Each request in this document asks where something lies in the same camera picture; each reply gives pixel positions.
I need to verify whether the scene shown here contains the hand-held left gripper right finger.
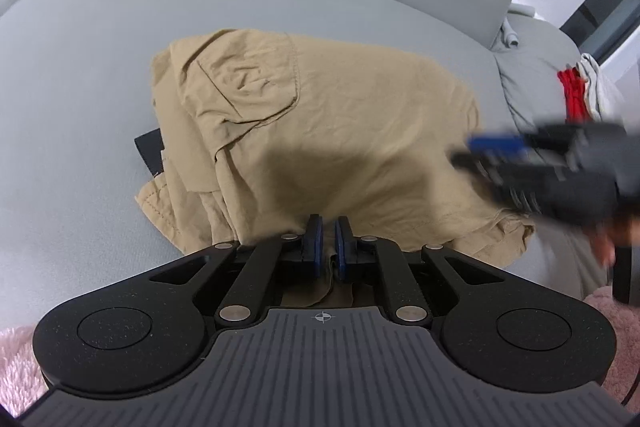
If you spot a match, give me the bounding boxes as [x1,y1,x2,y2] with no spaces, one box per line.
[334,215,507,327]

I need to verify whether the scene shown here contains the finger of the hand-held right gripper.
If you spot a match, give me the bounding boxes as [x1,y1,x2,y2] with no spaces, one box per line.
[449,150,506,180]
[466,133,538,159]

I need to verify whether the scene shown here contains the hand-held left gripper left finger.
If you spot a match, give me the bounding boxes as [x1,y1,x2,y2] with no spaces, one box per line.
[149,213,325,328]

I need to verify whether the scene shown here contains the khaki cargo pants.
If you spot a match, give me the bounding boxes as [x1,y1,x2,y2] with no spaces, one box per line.
[134,28,536,308]

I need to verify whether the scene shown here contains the person's right hand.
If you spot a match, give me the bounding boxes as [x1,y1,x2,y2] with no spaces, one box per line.
[587,212,635,269]

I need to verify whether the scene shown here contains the folded red cloth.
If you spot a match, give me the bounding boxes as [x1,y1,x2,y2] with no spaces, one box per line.
[557,66,592,124]

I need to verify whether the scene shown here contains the grey sofa cover sheet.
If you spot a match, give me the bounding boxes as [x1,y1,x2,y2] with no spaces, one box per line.
[491,4,613,300]

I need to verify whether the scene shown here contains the folded light grey cloth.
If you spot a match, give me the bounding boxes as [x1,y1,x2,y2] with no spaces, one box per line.
[575,53,627,120]

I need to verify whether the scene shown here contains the dark window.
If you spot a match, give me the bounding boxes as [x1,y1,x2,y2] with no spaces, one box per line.
[559,0,640,78]

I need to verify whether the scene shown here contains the light grey sofa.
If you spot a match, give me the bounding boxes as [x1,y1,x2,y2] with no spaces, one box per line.
[0,0,527,333]

